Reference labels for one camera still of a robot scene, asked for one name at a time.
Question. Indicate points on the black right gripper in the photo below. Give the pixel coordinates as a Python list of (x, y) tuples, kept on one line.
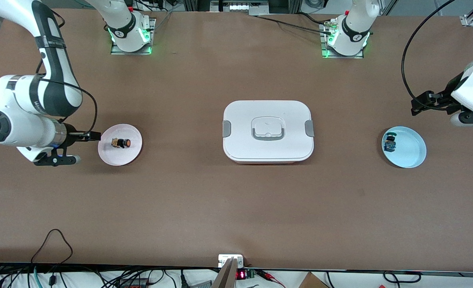
[(73, 137)]

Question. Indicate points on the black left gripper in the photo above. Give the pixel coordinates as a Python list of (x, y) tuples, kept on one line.
[(447, 99)]

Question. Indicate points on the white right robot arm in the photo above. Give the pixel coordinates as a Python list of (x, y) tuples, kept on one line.
[(56, 92)]

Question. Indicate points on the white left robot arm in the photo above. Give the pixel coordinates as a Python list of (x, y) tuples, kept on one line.
[(470, 90)]

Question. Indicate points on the white lunch box grey clips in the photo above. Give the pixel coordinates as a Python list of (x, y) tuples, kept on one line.
[(267, 116)]

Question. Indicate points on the pink round plate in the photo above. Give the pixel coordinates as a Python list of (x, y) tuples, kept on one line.
[(118, 156)]

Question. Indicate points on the light blue round plate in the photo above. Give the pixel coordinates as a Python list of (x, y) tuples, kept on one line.
[(410, 150)]

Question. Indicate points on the grey metal bar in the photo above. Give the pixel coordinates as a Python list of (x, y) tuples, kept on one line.
[(225, 278)]

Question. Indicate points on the red digit display board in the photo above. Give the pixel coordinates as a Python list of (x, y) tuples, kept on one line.
[(241, 275)]

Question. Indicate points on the brown cardboard piece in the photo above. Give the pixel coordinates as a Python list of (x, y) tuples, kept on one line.
[(312, 282)]

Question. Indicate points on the red clip leads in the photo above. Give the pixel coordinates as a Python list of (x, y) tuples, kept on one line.
[(270, 276)]

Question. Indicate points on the black right camera bracket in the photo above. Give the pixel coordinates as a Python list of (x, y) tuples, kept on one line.
[(54, 160)]

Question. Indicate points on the green and blue switch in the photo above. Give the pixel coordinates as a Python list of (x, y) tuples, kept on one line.
[(389, 144)]

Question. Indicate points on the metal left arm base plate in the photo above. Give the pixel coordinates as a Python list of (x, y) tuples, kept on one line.
[(327, 55)]

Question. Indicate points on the black table edge rail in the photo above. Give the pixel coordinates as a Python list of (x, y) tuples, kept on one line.
[(100, 267)]

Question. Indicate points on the small white mount block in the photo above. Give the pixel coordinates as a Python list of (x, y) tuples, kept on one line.
[(224, 260)]

